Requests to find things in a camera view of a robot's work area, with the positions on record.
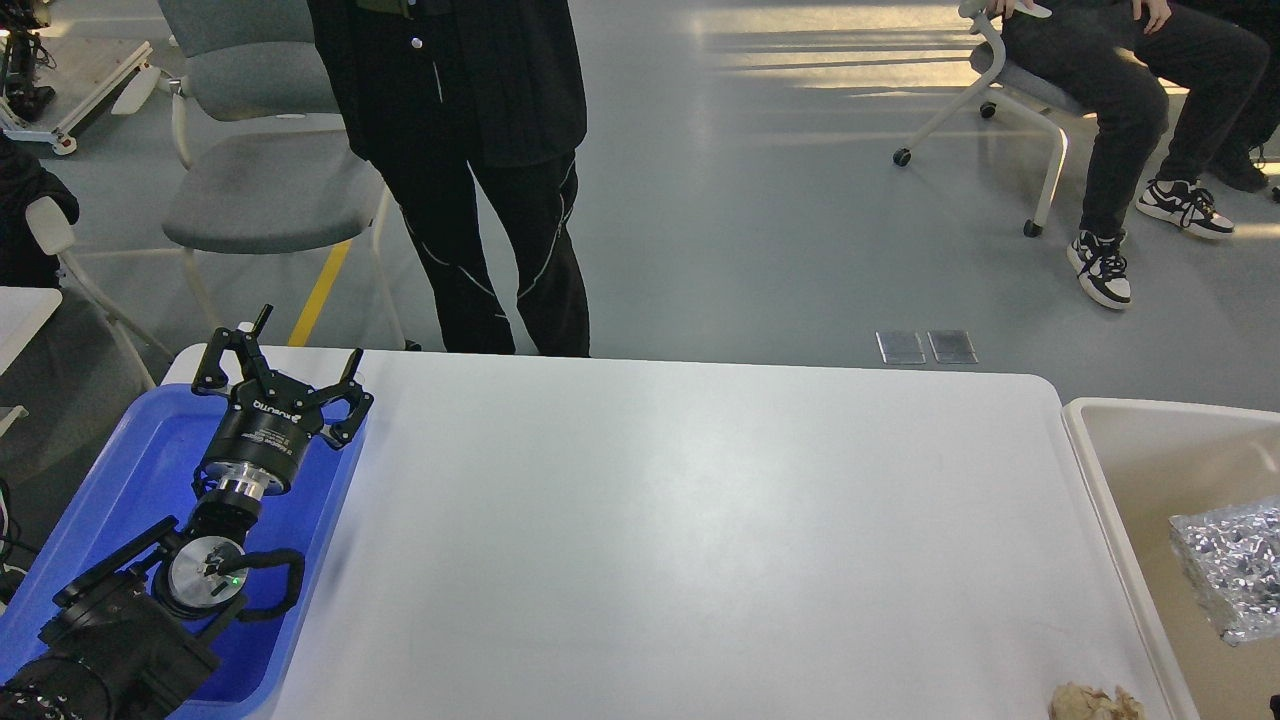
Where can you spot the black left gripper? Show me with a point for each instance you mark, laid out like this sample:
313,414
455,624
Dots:
255,435

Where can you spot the silver foil bag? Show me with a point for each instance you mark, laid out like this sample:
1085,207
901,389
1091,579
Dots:
1231,558

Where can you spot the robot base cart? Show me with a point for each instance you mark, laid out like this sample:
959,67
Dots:
51,84

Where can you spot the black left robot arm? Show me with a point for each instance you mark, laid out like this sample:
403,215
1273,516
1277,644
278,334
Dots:
176,583

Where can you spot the grey office chair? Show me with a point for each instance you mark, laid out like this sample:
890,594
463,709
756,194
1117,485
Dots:
263,193

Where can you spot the white side table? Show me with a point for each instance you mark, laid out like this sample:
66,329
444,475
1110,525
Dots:
24,311

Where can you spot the white chair at left edge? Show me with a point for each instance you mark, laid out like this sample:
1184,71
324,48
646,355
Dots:
54,234

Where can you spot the standing person in black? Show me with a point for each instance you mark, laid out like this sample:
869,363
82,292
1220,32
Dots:
448,99

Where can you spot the metal floor plate left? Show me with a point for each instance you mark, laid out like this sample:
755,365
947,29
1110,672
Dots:
900,348

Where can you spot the metal floor plate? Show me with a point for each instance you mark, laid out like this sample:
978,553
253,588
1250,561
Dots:
952,347
900,348

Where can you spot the metal floor plate right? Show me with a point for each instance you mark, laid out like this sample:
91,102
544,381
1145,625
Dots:
952,347

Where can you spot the grey white chair right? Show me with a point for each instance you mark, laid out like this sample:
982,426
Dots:
1003,84

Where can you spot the crumpled beige paper ball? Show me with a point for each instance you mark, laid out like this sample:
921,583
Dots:
1075,701

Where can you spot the beige plastic bin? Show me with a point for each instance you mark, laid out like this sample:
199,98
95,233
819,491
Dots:
1144,461

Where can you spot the seated person black trousers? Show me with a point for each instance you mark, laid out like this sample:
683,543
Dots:
1166,83

